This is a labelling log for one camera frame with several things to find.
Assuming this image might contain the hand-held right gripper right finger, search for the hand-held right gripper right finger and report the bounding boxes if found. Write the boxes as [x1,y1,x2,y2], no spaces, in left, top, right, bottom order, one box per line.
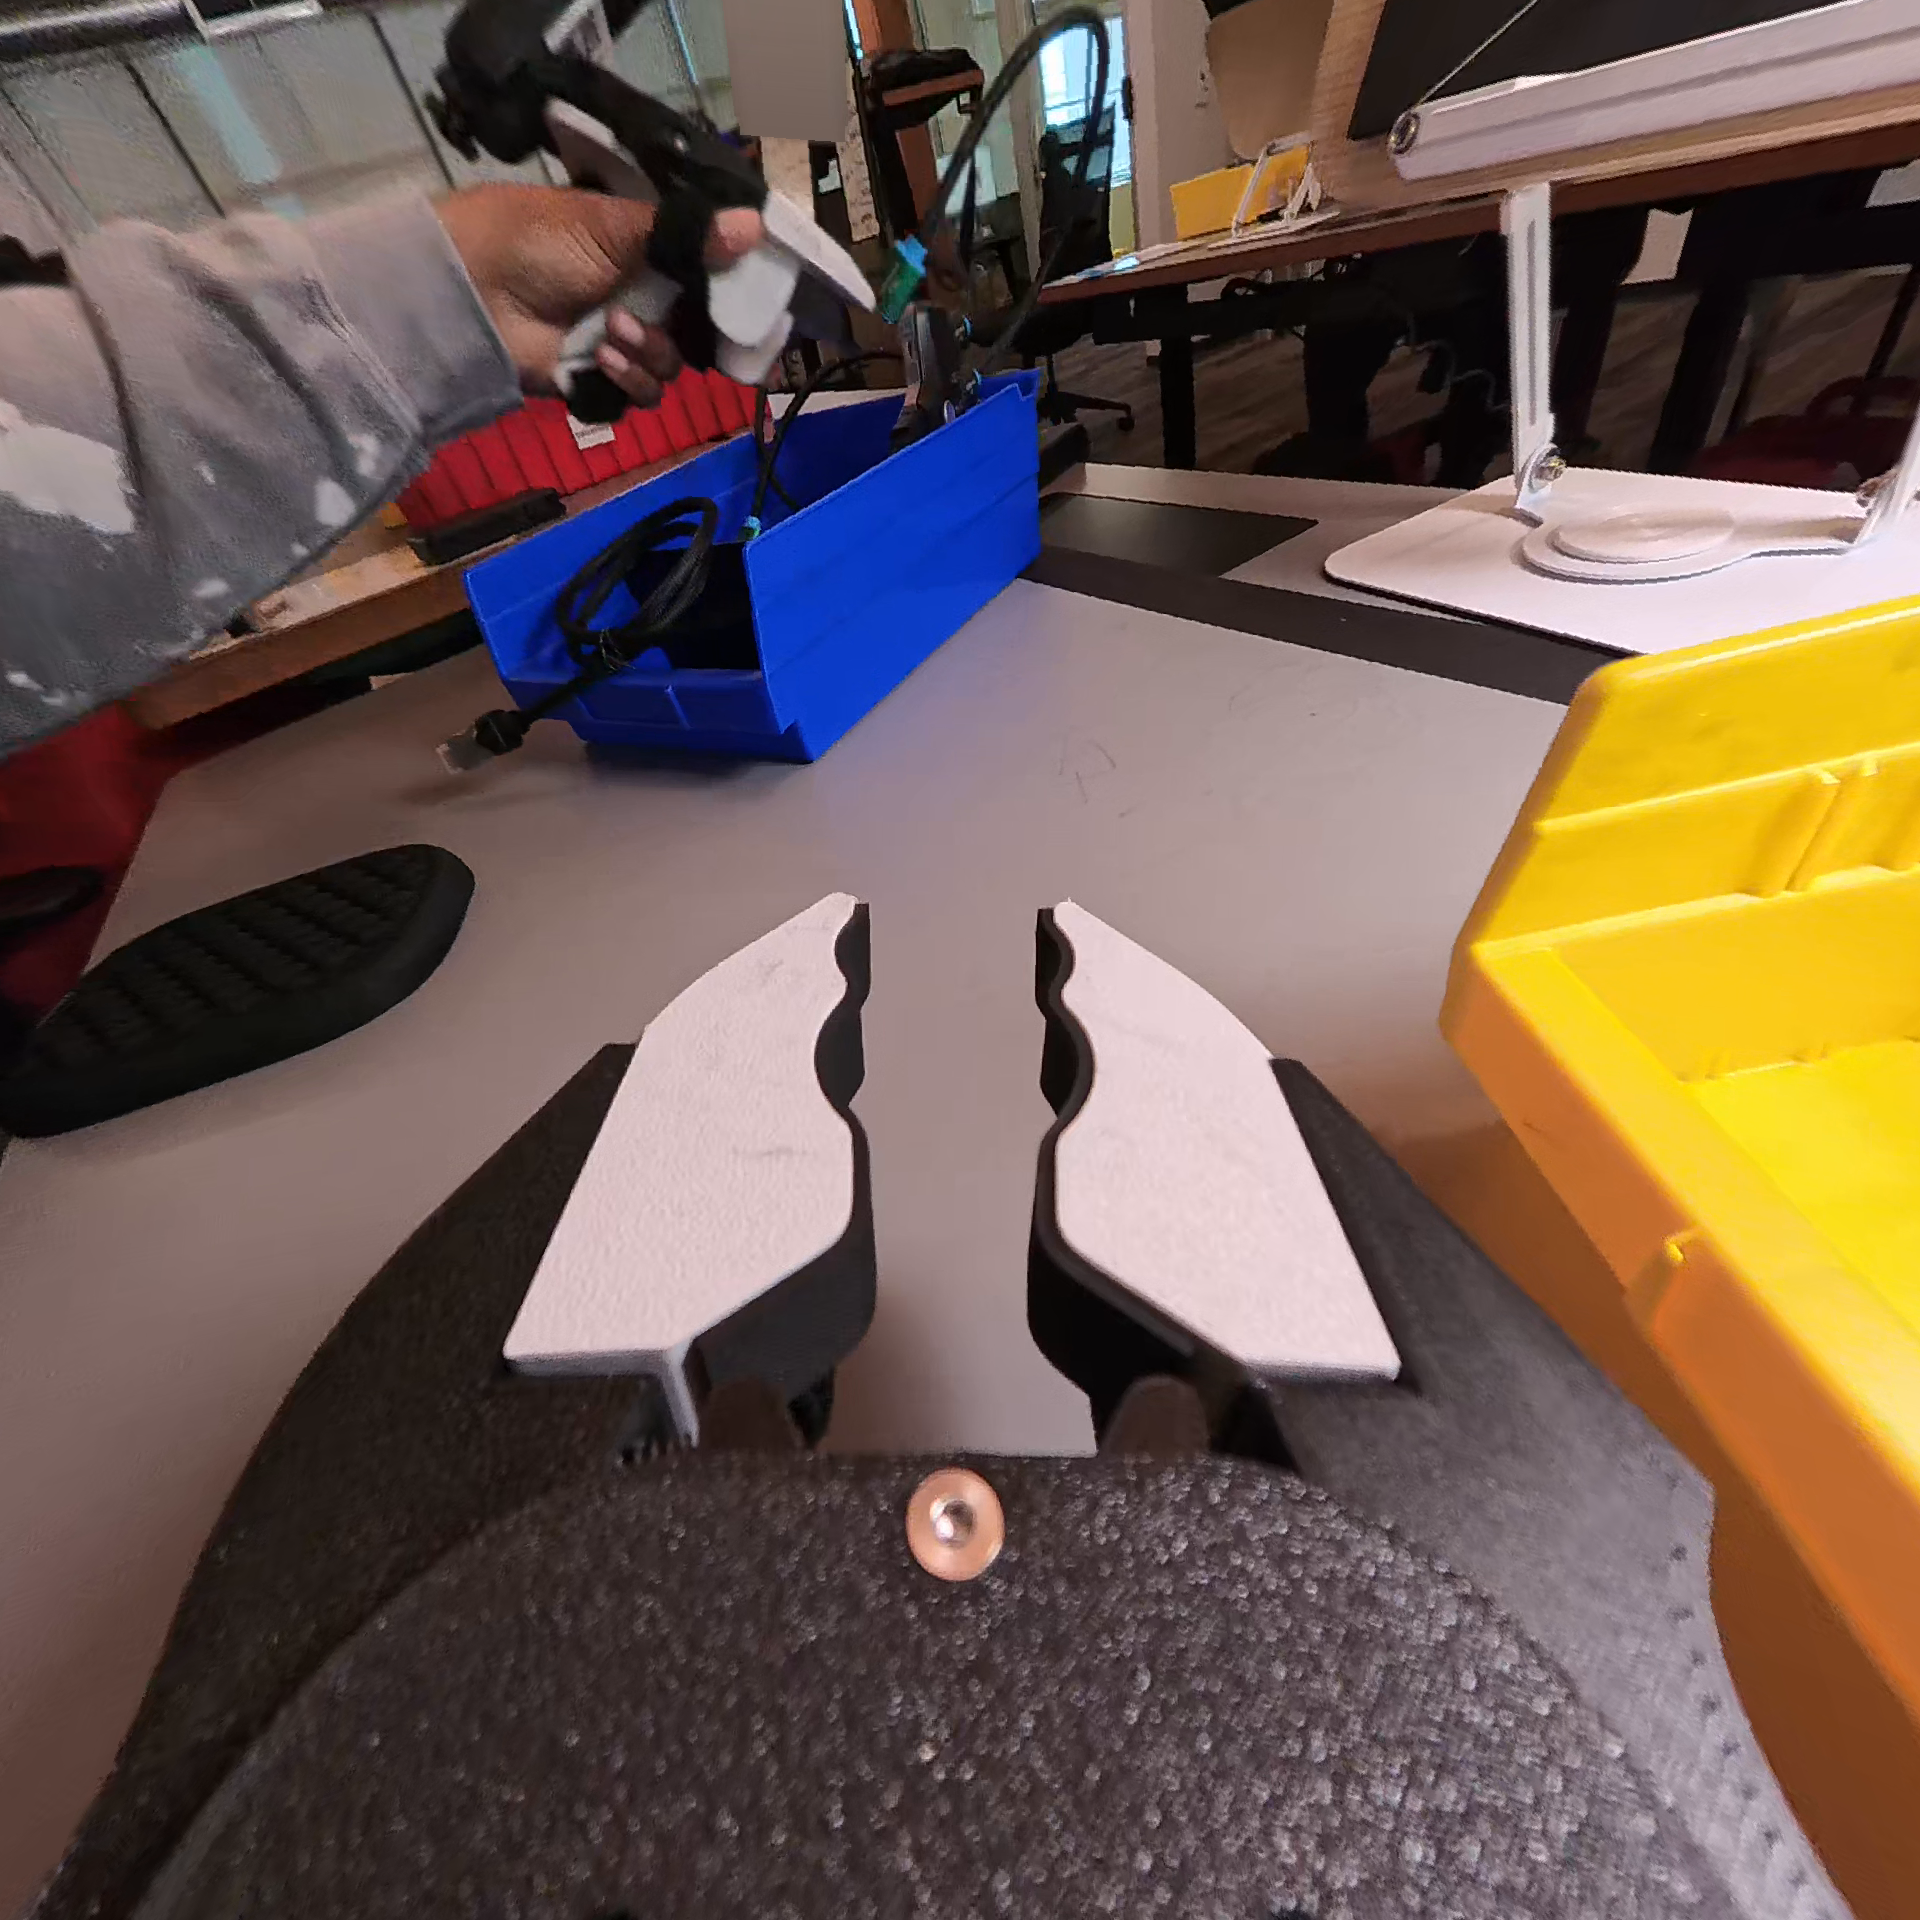
[1029,896,1403,1446]

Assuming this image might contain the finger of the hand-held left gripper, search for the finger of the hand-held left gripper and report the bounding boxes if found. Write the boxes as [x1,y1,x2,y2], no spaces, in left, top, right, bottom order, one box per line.
[705,246,808,387]
[750,190,883,314]

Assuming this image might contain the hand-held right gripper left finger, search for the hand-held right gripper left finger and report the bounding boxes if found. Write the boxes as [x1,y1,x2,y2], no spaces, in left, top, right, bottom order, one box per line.
[502,891,880,1446]

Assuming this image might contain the black cable teal plug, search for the black cable teal plug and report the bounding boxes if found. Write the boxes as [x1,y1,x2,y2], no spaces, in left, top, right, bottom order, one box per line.
[878,7,1115,362]

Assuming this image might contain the silver multiport hub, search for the silver multiport hub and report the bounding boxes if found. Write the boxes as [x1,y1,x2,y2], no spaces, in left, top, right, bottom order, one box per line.
[892,301,1000,453]

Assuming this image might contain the blue storage bin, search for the blue storage bin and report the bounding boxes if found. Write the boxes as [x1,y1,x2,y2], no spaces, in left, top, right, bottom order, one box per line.
[465,374,1045,763]

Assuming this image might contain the black braided hdmi cable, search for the black braided hdmi cable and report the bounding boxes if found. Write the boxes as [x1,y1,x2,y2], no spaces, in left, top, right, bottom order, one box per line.
[435,498,723,776]

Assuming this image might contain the yellow storage bin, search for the yellow storage bin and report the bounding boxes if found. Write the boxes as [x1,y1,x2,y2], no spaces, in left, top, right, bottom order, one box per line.
[1442,597,1920,1920]

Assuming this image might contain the person's left forearm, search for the person's left forearm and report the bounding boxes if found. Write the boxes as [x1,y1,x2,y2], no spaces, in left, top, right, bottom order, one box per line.
[0,194,529,753]

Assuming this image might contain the person's left hand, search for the person's left hand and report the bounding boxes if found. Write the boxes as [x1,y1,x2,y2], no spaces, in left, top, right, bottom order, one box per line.
[435,183,768,414]

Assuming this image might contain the red ribbed bin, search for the red ribbed bin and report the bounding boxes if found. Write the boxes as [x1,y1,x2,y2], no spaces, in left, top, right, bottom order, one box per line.
[397,369,768,529]

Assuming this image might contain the black standing desk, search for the black standing desk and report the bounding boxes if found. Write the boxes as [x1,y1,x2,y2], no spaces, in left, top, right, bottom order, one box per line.
[861,49,988,243]

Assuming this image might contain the black office chair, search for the black office chair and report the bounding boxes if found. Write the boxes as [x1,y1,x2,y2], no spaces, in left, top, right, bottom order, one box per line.
[1035,106,1136,432]

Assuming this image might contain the black power bank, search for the black power bank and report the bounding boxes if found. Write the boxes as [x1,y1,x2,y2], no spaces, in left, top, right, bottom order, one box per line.
[411,488,569,566]

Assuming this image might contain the small yellow bin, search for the small yellow bin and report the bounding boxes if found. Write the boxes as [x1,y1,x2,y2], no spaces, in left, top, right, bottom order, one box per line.
[1170,159,1308,243]

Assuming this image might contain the black wrist rest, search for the black wrist rest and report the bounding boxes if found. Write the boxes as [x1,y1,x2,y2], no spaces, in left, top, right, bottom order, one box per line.
[0,843,475,1136]

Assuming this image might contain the wooden desk black legs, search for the wooden desk black legs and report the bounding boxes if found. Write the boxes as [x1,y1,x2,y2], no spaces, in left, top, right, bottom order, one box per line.
[1035,112,1920,472]

